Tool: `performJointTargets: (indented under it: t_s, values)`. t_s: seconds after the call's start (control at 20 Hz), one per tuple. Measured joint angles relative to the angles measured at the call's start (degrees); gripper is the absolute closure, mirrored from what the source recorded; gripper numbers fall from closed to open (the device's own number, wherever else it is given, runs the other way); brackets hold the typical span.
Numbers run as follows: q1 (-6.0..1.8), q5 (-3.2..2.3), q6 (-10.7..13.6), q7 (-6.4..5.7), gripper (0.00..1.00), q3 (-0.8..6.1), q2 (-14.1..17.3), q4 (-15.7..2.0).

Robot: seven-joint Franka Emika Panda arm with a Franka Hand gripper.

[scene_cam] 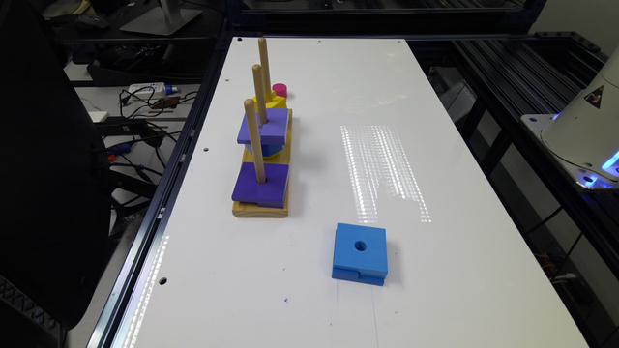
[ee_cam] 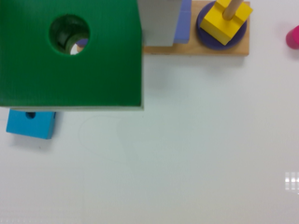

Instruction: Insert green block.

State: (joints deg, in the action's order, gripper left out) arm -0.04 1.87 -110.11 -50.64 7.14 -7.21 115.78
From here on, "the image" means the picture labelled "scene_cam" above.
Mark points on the white power strip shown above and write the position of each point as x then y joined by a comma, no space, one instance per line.
152,90

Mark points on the black computer mouse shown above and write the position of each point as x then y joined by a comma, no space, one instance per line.
88,23

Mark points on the front wooden peg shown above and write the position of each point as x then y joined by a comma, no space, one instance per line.
254,133

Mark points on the rear wooden peg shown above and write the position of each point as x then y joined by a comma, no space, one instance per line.
264,62

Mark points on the middle wooden peg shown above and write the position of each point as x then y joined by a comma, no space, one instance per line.
260,94

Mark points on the silver monitor stand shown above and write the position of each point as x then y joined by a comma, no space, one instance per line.
165,20

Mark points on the dark purple square block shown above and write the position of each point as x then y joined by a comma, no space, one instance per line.
271,194

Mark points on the blue square block with hole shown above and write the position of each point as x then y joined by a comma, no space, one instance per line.
360,254

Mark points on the light purple square block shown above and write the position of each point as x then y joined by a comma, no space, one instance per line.
274,132

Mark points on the blue block under purple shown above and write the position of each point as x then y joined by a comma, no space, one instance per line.
270,150

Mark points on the yellow block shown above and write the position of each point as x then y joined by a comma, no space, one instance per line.
276,102

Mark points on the wooden peg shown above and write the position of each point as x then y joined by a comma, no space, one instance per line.
260,94
264,62
254,133

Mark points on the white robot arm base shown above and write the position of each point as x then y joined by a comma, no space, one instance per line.
583,136

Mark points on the wooden peg base board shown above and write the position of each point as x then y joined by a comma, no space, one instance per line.
252,210

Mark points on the black office chair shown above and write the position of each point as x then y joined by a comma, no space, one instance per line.
55,192

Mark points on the pink cylinder block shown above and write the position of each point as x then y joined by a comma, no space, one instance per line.
280,90

